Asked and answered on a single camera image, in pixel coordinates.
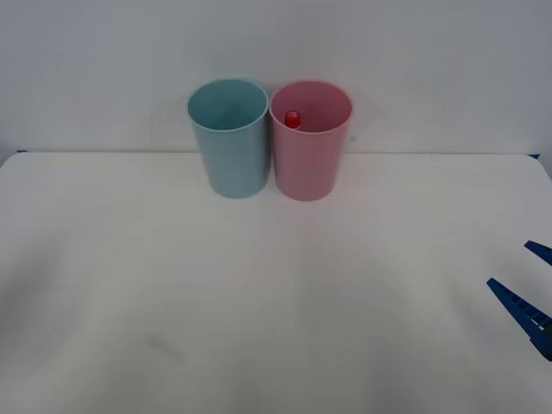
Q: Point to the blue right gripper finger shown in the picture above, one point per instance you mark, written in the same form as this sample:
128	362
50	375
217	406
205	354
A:
541	251
524	312

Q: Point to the clear bottle with red cap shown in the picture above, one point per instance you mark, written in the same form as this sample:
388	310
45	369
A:
292	118

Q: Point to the pink plastic bin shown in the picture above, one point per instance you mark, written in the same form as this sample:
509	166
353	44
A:
306	168

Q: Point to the pale blue plastic bin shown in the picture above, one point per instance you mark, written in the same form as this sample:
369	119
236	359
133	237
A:
235	164

